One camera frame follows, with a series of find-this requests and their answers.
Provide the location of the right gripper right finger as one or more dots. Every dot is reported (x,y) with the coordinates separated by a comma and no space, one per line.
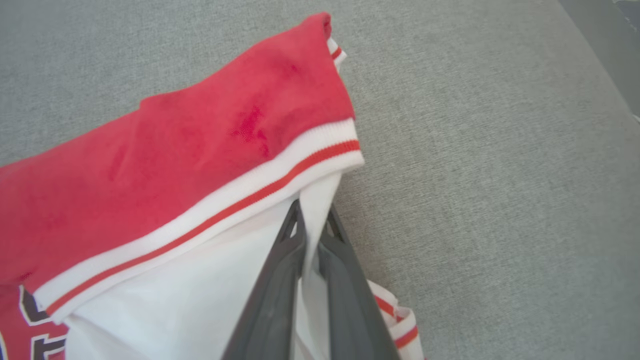
(350,310)

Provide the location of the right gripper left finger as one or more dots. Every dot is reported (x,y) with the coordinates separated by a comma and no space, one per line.
(272,300)

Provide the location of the red and white jersey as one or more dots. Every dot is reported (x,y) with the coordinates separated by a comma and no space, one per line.
(175,165)

